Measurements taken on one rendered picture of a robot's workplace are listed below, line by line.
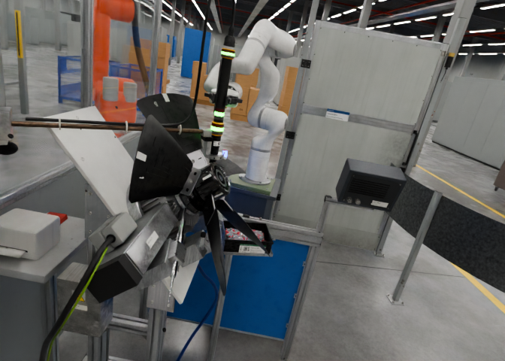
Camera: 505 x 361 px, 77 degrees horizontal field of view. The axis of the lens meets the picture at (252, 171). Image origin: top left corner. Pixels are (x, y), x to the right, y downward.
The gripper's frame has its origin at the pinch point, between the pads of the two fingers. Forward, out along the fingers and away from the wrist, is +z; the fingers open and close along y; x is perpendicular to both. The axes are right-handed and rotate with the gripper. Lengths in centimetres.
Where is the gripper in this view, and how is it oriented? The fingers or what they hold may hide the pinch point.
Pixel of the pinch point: (220, 99)
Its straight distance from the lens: 110.7
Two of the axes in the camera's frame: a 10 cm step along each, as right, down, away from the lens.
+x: 1.7, -9.3, -3.2
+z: -0.7, 3.2, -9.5
